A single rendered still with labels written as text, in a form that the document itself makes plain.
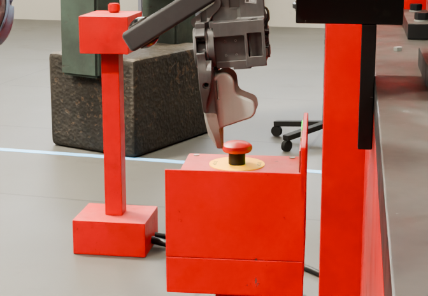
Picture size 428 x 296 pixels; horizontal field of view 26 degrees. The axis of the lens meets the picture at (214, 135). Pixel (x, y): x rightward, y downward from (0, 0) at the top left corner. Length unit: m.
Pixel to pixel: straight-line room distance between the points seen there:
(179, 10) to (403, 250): 0.51
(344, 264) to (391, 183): 1.52
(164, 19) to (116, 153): 2.08
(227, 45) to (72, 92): 3.55
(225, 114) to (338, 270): 1.28
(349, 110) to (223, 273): 1.15
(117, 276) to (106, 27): 0.79
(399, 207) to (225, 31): 0.39
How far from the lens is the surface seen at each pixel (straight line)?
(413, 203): 0.73
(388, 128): 0.98
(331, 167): 2.22
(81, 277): 2.98
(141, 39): 1.06
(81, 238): 3.16
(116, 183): 3.14
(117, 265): 3.07
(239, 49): 1.05
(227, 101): 1.06
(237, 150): 1.18
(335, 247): 2.28
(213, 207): 1.06
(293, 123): 4.79
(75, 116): 4.59
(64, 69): 4.49
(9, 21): 1.54
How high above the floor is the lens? 1.08
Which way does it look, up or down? 13 degrees down
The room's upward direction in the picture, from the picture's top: straight up
